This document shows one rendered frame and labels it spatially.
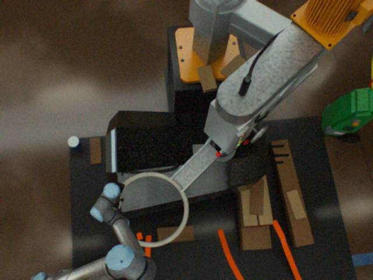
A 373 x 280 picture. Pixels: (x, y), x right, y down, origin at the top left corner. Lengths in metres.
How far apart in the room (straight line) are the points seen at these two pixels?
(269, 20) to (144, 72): 1.76
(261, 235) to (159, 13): 2.50
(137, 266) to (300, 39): 1.41
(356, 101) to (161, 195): 1.85
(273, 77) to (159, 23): 2.40
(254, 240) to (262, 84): 1.69
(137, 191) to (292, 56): 1.41
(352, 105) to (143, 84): 1.94
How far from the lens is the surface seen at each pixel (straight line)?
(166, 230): 3.27
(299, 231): 3.46
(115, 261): 1.71
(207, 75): 2.94
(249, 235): 3.32
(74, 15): 4.39
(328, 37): 2.21
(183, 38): 3.16
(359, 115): 3.51
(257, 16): 2.48
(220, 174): 2.75
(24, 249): 3.61
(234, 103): 1.89
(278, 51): 2.09
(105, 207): 2.22
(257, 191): 3.28
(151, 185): 2.73
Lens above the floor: 3.38
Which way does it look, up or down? 71 degrees down
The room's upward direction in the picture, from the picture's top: 7 degrees clockwise
